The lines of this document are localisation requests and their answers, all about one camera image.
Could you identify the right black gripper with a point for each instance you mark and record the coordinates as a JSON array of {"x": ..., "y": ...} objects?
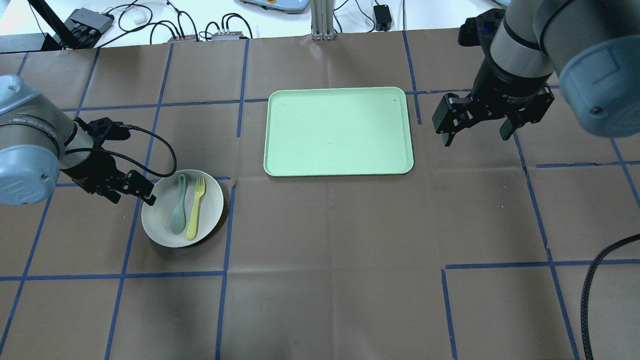
[{"x": 504, "y": 88}]

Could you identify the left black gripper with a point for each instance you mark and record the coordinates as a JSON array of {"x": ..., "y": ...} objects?
[{"x": 91, "y": 169}]

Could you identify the white round plate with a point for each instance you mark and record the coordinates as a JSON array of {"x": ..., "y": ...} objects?
[{"x": 156, "y": 219}]

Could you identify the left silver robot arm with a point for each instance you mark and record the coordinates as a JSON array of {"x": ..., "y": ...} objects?
[{"x": 38, "y": 142}]

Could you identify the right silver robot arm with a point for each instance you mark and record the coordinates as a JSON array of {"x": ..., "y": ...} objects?
[{"x": 591, "y": 45}]

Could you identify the yellow plastic fork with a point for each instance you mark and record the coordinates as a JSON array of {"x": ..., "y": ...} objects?
[{"x": 199, "y": 193}]

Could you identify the green plastic spoon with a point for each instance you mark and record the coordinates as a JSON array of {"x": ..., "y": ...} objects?
[{"x": 178, "y": 216}]

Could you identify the light green tray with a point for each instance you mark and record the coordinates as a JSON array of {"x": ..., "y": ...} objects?
[{"x": 338, "y": 132}]

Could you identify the black usb hub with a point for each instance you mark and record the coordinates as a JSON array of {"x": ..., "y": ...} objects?
[{"x": 89, "y": 20}]

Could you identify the aluminium frame post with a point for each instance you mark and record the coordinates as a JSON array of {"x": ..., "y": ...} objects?
[{"x": 322, "y": 20}]

